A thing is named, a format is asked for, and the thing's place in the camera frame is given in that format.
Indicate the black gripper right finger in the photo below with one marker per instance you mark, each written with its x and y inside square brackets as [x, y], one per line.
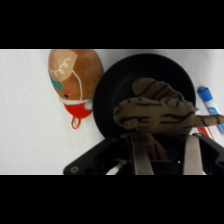
[193, 155]

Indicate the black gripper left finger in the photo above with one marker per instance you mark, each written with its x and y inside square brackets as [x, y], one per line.
[141, 156]

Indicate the striped tiger plush toy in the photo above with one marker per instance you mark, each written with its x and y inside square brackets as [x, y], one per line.
[156, 111]

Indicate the black bowl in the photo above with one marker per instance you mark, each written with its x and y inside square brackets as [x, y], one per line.
[116, 83]

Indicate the red marker pen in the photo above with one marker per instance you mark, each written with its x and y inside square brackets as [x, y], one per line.
[205, 132]

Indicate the blue marker pen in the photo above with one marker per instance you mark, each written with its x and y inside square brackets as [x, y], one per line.
[210, 103]

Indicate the brown gingerbread plush toy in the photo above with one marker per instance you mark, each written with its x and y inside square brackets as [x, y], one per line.
[81, 71]

